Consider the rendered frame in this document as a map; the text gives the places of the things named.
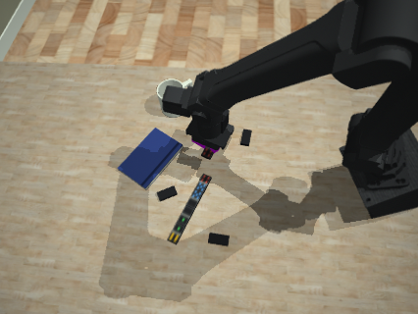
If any pale grey mug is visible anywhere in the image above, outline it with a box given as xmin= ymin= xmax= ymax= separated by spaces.
xmin=157 ymin=79 xmax=193 ymax=118

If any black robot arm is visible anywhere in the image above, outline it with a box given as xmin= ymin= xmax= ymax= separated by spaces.
xmin=162 ymin=0 xmax=418 ymax=189

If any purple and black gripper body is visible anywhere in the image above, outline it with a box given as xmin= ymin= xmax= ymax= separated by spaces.
xmin=185 ymin=119 xmax=235 ymax=150

